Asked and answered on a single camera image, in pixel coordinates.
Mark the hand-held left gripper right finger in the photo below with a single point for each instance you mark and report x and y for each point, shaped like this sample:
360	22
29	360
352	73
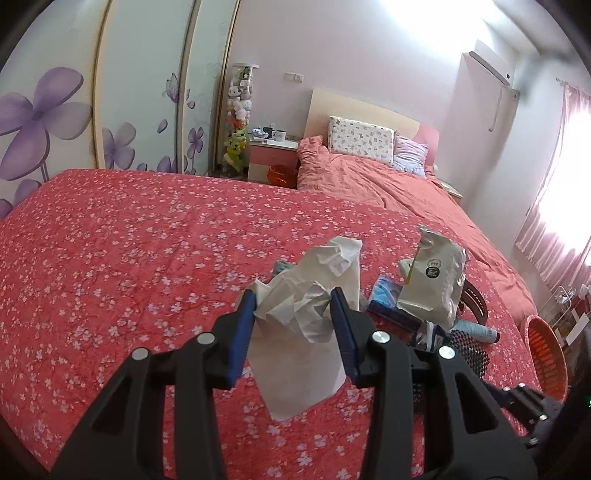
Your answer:
344	332

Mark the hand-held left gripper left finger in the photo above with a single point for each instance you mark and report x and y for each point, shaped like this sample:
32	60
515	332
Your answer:
242	323

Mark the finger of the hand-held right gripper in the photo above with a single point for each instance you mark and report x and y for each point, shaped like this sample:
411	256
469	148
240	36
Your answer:
531	406

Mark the white paper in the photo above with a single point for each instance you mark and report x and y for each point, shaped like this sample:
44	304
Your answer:
300	350

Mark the orange plastic basket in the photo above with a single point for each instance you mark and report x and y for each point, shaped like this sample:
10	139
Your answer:
547	355

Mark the blue tissue packet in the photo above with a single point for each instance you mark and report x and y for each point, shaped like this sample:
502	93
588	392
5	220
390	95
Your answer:
385	295

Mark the grey blue packet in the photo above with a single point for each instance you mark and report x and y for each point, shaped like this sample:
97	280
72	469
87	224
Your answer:
281	267

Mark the black mesh holder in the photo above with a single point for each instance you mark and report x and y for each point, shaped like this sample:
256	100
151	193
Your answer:
468	353

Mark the small white blue packet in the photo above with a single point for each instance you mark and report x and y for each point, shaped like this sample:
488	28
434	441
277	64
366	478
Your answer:
429	334

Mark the grey bottle with black cap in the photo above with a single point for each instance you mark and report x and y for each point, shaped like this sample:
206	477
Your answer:
473	330

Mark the white wipes packet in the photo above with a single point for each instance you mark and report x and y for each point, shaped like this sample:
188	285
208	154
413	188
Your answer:
434	286

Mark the red floral blanket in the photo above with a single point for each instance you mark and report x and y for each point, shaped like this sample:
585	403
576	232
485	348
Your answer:
138	258

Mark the orange duvet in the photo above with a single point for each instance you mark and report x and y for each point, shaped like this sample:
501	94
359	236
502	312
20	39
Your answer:
392	194

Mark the orange bin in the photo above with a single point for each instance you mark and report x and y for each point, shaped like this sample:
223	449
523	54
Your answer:
281	175

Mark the pink white nightstand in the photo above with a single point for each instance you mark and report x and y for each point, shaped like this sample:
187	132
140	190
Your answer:
272	154

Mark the wooden nightstand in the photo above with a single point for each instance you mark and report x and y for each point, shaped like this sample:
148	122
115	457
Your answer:
450	189

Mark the purple striped pillow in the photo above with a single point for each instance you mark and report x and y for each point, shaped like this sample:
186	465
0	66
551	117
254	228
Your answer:
410	154

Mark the white floral pillow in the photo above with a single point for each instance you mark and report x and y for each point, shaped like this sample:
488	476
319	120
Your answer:
360	138

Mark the clear tube of plush toys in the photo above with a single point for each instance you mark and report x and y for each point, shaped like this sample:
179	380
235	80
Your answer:
239	120

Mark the pink curtain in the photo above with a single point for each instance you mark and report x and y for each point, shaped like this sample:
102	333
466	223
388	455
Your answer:
561	184

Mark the beige headboard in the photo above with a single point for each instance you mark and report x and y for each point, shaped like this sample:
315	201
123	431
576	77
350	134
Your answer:
351	108

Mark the flower print wardrobe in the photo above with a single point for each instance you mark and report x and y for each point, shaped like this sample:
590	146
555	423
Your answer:
115	92

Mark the white air conditioner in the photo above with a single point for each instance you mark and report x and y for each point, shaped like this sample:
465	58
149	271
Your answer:
491	69

